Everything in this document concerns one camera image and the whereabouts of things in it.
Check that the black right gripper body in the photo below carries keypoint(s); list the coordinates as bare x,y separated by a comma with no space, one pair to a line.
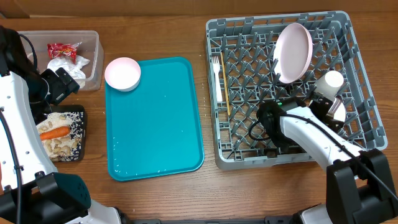
328,119

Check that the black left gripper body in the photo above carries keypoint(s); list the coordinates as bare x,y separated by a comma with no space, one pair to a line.
60,87

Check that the white tissue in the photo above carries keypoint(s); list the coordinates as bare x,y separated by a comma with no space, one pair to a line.
74,69

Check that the white bowl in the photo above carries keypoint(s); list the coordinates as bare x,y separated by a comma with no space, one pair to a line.
337,110

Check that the white cup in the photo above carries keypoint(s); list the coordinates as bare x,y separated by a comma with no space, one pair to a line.
329,84

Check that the red snack wrapper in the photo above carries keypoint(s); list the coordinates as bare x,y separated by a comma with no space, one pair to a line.
63,50

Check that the large pink plate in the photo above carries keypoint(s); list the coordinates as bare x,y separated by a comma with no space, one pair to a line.
293,52

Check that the pink bowl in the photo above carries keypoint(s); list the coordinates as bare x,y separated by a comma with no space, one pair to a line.
123,74

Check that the wooden chopstick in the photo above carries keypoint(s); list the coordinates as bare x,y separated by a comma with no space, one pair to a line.
225,85

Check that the white plastic fork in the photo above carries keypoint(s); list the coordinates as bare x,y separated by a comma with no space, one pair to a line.
216,69

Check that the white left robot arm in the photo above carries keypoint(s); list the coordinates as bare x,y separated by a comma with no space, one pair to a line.
34,190

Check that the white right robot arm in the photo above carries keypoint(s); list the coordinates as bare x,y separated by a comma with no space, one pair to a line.
359,184

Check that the black food waste tray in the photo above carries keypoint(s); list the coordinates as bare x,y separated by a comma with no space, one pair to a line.
79,133

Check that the grey dishwasher rack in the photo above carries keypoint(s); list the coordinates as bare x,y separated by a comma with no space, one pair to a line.
248,45

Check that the orange carrot piece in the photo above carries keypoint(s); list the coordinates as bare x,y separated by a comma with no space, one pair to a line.
55,133

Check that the clear plastic bin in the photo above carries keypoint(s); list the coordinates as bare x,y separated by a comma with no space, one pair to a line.
89,48

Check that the pile of peanuts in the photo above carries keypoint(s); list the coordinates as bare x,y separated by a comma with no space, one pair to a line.
60,146

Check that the teal plastic tray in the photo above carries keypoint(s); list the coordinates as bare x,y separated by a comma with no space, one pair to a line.
154,129

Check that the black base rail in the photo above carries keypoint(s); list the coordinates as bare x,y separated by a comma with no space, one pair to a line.
217,221

